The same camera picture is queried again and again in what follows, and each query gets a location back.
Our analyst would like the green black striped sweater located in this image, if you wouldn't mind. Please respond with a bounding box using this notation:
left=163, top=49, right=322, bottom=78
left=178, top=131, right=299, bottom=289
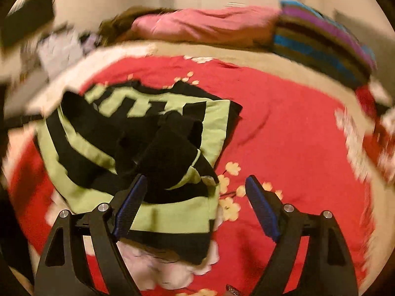
left=35, top=80, right=242, bottom=265

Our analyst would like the white red clothes pile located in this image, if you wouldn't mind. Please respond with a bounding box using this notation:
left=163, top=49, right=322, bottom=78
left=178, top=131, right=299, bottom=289
left=355, top=79, right=394, bottom=185

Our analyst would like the red floral bed blanket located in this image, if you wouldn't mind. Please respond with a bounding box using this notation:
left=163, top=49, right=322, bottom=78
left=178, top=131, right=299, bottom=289
left=2, top=41, right=395, bottom=296

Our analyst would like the white plastic drawer unit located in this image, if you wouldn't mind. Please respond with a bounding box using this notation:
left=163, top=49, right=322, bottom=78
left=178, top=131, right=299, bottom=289
left=36, top=29, right=84, bottom=79

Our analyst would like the striped colourful pillow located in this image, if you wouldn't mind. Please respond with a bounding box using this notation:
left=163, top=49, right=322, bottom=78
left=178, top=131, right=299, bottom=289
left=271, top=0, right=377, bottom=90

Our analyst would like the brown blanket at bedhead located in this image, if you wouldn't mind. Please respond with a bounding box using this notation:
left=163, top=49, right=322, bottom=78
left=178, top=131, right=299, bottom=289
left=97, top=6, right=177, bottom=46

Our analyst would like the pink pillow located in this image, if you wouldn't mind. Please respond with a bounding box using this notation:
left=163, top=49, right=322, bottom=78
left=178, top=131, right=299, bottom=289
left=131, top=6, right=280, bottom=48

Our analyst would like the black wall television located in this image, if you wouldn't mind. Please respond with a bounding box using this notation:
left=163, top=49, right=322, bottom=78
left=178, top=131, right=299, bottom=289
left=1, top=0, right=55, bottom=49

